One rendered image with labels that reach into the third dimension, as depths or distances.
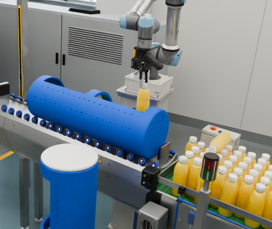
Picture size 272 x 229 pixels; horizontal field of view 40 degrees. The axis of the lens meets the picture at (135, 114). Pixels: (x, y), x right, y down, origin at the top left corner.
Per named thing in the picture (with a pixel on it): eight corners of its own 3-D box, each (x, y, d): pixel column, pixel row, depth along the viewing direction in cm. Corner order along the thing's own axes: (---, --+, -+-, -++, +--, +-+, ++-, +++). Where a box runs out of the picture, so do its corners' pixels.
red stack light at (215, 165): (205, 161, 152) (206, 152, 150) (220, 166, 148) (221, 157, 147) (199, 166, 146) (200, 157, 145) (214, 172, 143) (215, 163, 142)
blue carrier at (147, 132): (56, 112, 260) (59, 72, 251) (165, 151, 218) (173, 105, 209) (25, 121, 236) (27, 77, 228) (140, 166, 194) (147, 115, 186)
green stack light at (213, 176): (203, 171, 153) (205, 161, 152) (218, 176, 150) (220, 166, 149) (197, 177, 148) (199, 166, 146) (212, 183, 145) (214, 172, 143)
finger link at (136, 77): (133, 86, 200) (136, 69, 198) (142, 88, 197) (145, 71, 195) (130, 86, 197) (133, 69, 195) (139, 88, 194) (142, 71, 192)
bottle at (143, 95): (132, 116, 206) (135, 85, 199) (143, 115, 210) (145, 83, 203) (140, 121, 200) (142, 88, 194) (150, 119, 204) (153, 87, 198)
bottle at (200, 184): (207, 208, 174) (213, 174, 168) (192, 205, 176) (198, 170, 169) (209, 200, 181) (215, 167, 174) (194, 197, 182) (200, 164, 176)
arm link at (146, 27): (156, 17, 190) (151, 18, 182) (155, 38, 193) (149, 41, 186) (142, 15, 192) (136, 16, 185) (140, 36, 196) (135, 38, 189)
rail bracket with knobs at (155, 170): (148, 180, 193) (150, 162, 190) (160, 185, 190) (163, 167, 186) (138, 188, 186) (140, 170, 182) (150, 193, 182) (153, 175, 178)
